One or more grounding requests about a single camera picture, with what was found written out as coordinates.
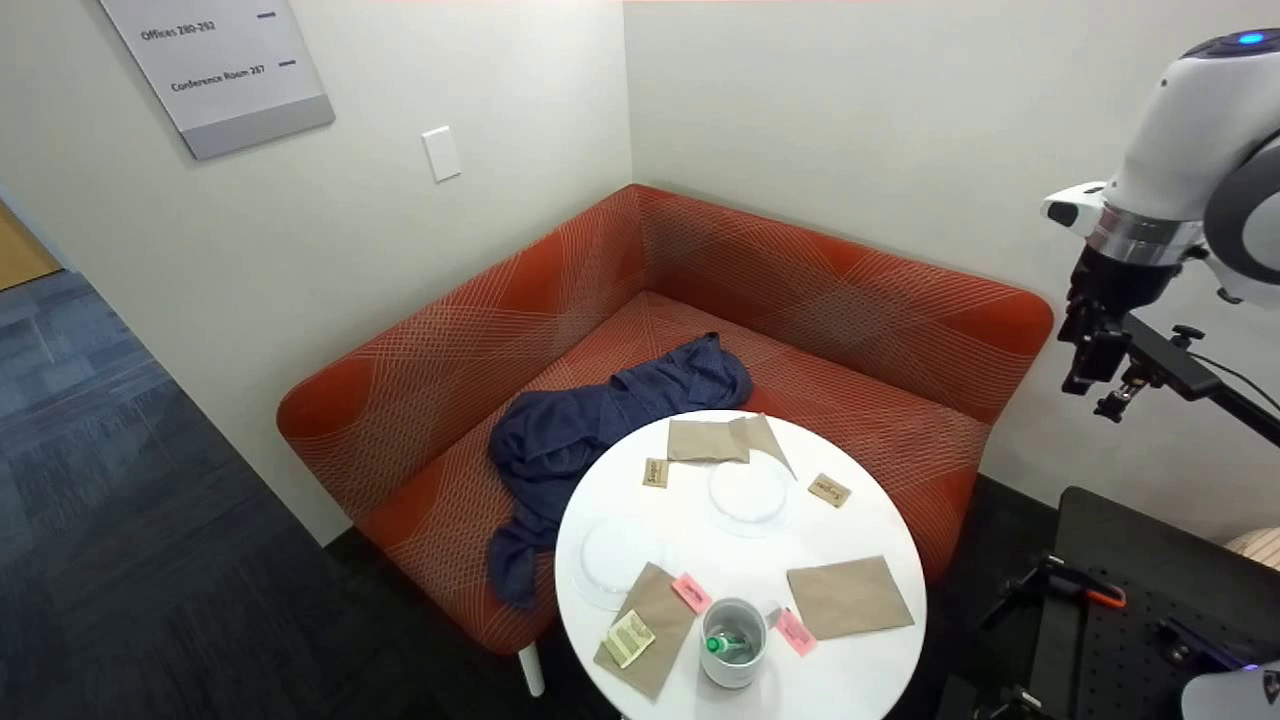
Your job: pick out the orange corner sofa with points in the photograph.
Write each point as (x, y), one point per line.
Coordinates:
(826, 285)

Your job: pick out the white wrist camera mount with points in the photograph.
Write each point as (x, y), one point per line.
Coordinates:
(1077, 211)

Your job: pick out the folded brown napkin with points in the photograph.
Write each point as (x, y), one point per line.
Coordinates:
(764, 438)

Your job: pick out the yellow-green packet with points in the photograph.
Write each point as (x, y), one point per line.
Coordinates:
(627, 640)

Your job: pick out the black clamp stand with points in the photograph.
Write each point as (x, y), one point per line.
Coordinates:
(1044, 640)

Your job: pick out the white wall switch plate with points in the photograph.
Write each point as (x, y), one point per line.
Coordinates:
(441, 155)

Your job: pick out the white round table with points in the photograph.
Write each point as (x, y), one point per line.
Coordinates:
(721, 546)

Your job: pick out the pink sweetener packet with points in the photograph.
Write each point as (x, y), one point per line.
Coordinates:
(792, 635)
(688, 595)

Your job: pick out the small plain brown packet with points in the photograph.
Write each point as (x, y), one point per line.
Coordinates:
(652, 475)

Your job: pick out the blue cloth garment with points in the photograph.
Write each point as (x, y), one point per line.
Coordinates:
(585, 435)

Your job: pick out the grey wall sign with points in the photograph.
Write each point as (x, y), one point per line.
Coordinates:
(215, 67)

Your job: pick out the large flat brown napkin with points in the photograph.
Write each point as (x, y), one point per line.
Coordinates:
(851, 599)

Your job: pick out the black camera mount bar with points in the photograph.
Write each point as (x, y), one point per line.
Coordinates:
(1186, 371)

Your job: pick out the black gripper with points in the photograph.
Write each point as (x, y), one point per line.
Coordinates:
(1115, 301)

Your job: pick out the white paper cup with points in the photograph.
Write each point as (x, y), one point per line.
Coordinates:
(733, 665)

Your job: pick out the small square brown napkin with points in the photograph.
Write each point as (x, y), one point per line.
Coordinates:
(705, 441)

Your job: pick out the clear plastic lid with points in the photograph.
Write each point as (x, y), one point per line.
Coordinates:
(610, 553)

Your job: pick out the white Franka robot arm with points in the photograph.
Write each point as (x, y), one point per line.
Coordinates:
(1186, 127)

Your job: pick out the brown printed sugar packet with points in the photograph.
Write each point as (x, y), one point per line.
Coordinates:
(830, 488)

